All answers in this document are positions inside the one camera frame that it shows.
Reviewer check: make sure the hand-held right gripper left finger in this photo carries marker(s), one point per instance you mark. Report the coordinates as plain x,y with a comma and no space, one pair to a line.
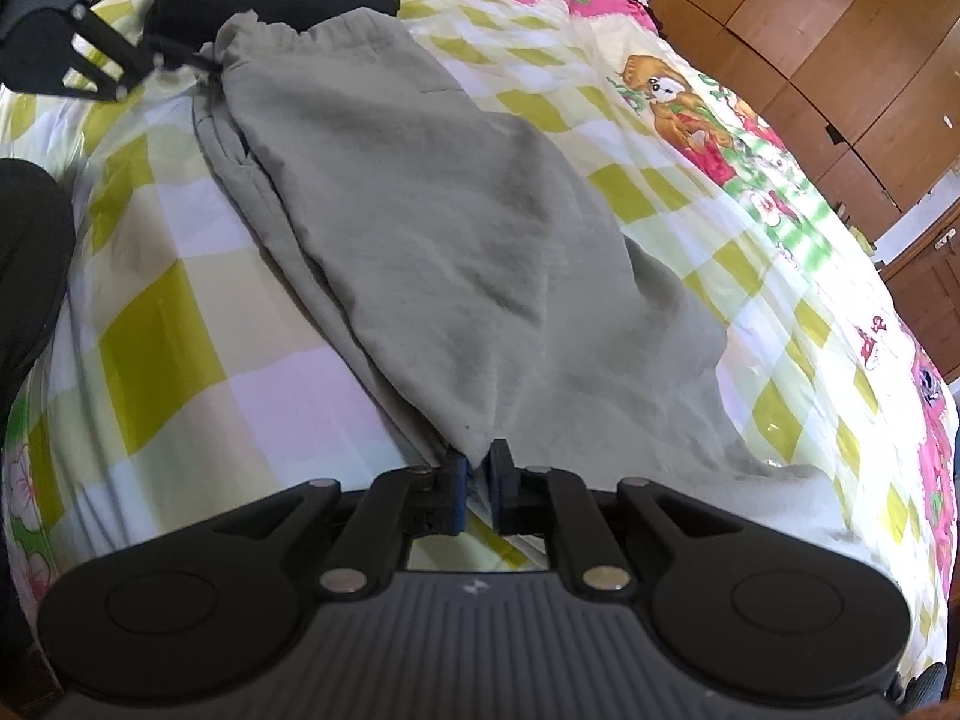
454,499

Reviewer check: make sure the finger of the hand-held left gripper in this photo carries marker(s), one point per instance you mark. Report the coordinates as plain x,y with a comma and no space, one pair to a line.
161,60

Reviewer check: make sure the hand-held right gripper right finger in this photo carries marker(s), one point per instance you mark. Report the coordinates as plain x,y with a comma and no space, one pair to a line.
496,495

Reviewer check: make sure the grey pants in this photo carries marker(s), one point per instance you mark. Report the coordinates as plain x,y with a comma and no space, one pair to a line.
450,255

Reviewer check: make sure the person's black clothed leg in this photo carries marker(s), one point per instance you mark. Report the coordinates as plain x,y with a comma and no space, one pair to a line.
30,277

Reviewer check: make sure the checkered printed bed sheet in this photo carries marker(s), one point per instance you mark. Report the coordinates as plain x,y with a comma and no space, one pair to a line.
180,360

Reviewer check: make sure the wooden nightstand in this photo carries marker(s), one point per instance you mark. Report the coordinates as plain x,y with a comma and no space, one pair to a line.
930,315

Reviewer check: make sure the wooden wardrobe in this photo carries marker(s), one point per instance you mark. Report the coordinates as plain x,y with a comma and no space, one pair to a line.
840,37

